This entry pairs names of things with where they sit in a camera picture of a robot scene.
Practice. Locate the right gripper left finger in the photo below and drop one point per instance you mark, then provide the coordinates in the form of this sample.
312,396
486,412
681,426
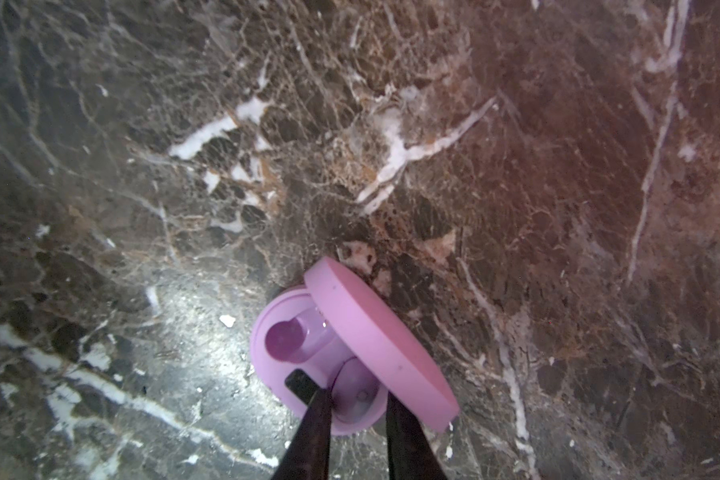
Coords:
307,457

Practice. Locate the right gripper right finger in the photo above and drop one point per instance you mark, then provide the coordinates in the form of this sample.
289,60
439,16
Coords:
410,456

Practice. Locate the purple earbuds charging case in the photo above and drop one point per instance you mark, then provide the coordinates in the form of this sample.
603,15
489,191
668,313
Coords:
302,338

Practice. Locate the purple earbud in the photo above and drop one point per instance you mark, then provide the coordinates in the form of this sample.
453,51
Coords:
353,391

